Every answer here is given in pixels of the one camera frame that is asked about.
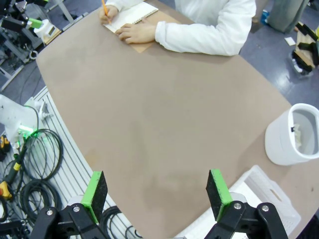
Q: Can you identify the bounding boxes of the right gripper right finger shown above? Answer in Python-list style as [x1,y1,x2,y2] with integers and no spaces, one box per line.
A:
[205,169,290,239]

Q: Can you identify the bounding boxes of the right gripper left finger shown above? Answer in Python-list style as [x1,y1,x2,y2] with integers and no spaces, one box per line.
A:
[30,170,113,239]

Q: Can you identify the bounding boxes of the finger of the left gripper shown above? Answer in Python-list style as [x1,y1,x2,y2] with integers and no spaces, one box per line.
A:
[23,0,49,7]
[1,16,43,32]

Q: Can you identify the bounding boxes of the yellow pencil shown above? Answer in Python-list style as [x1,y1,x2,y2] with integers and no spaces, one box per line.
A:
[101,0,112,25]

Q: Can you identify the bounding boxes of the spiral notebook brown cover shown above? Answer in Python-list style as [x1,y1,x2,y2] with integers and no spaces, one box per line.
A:
[103,1,160,53]

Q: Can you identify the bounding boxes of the white paper ball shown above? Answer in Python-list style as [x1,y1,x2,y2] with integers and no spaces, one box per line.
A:
[291,123,304,147]

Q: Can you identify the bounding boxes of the person's left forearm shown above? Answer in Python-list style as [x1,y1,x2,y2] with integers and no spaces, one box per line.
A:
[155,21,250,56]

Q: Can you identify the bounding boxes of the person's right forearm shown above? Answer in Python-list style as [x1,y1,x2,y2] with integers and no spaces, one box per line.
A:
[104,0,147,12]

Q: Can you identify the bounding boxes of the person's right hand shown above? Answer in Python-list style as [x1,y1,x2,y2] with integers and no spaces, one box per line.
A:
[99,4,120,25]

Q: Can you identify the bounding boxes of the person's left hand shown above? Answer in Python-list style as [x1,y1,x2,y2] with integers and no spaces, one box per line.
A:
[114,22,158,45]

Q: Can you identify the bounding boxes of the small white cylindrical device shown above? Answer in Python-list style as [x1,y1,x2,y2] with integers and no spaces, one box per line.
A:
[33,19,56,38]

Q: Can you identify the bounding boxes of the white perforated plastic basket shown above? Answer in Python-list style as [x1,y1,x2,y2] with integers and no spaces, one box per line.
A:
[174,164,302,239]

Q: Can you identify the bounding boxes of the white round trash bin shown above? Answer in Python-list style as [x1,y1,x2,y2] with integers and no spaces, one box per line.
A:
[264,103,319,166]

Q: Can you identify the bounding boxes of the yellow emergency stop button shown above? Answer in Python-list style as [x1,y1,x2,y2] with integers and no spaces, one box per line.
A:
[0,180,13,202]

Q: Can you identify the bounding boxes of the yellow tape measure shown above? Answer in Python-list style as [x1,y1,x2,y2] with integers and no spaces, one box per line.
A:
[0,135,10,152]

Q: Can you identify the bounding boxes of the black and wooden floor rack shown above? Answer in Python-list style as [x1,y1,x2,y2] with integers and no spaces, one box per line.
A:
[290,21,319,75]

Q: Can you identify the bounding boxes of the person in white hoodie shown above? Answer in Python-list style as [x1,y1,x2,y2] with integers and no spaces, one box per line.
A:
[174,0,257,30]

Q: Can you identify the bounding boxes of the grey metal frame stand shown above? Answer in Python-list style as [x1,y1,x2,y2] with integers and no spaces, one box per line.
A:
[0,29,38,92]

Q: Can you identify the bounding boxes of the grey slotted aluminium base plate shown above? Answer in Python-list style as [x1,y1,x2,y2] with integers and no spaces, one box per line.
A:
[0,86,143,239]

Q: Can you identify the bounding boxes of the thin black cable loop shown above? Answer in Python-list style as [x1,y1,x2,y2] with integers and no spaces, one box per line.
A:
[23,128,64,181]

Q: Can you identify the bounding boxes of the thick black cable coil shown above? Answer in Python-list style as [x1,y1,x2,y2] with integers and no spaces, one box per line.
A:
[19,180,62,225]

